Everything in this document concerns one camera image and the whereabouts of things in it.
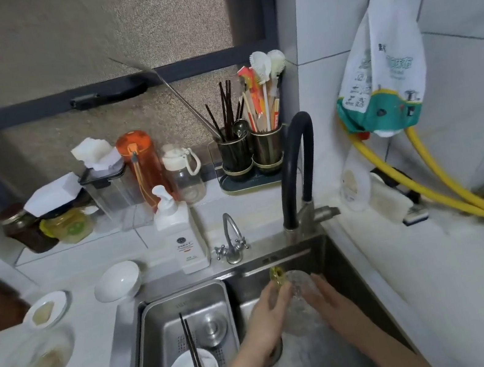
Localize clear glass dish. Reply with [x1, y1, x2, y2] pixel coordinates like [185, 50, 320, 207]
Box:
[4, 325, 80, 367]

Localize white ceramic bowl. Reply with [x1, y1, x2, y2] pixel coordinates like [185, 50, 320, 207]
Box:
[89, 258, 145, 306]

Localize dark wooden chopstick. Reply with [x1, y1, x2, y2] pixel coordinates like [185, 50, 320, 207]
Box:
[184, 316, 208, 367]
[178, 311, 203, 367]

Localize stainless steel drain basket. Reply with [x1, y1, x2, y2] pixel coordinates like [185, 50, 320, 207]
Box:
[115, 279, 243, 367]

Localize small white plate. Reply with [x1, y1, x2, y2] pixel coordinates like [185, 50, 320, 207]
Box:
[18, 288, 74, 333]

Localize black flexible faucet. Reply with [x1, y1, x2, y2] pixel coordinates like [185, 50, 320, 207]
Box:
[264, 107, 344, 236]

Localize bunch of wrapped chopsticks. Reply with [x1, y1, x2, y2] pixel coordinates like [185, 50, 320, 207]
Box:
[236, 60, 287, 137]

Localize clear bottle with white lid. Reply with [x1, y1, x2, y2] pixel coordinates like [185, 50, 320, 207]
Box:
[159, 139, 209, 209]

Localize dark glass jar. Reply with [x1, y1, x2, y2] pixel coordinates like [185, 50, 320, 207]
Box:
[0, 197, 61, 260]

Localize black window handle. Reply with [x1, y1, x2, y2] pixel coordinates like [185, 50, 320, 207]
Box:
[68, 77, 152, 113]

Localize white soap pump bottle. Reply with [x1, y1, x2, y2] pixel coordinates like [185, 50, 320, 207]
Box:
[147, 178, 214, 280]

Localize orange water bottle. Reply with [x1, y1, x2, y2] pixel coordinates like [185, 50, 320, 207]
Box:
[114, 125, 177, 216]

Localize bunch of dark chopsticks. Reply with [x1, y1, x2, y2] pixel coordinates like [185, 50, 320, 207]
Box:
[200, 77, 253, 146]

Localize dark window frame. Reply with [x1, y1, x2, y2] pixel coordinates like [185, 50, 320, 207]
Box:
[0, 0, 303, 159]

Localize round steel sink plug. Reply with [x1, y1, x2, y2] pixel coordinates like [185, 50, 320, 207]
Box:
[193, 310, 232, 350]

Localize long metal tongs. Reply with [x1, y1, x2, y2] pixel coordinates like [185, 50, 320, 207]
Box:
[107, 40, 224, 159]

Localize small chrome faucet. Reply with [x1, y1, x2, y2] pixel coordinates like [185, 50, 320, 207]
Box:
[209, 210, 253, 268]

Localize person's left hand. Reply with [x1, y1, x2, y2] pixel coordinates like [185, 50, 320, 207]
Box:
[230, 278, 306, 365]

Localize clear container with black lid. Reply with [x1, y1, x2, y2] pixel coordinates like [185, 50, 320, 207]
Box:
[76, 157, 149, 237]

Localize black double utensil holder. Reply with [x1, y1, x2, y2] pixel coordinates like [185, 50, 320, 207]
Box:
[207, 122, 299, 198]

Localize white and green plastic bag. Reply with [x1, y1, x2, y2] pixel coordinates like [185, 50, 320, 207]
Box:
[317, 0, 440, 146]

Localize person's right forearm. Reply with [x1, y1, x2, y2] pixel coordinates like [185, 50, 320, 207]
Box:
[345, 316, 439, 367]

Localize metal spoon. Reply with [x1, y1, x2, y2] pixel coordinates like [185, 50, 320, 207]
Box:
[231, 118, 251, 142]

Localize white paper sheet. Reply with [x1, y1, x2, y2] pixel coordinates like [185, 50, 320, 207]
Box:
[18, 169, 98, 220]

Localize person's right hand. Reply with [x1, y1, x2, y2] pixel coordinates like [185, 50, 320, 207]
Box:
[297, 264, 380, 359]

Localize stainless steel sink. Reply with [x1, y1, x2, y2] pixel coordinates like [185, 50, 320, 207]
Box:
[73, 219, 422, 367]

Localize white bottle brush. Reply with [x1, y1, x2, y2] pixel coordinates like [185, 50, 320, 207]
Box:
[265, 48, 294, 101]
[247, 49, 279, 109]

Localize yellow gas hose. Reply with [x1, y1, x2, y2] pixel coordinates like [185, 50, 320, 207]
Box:
[347, 107, 484, 263]
[404, 114, 484, 245]

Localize clear glass cup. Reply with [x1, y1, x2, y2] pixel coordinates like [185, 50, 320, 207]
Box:
[267, 259, 330, 340]

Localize yellow glass jar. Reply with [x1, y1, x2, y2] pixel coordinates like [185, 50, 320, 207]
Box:
[37, 205, 97, 250]

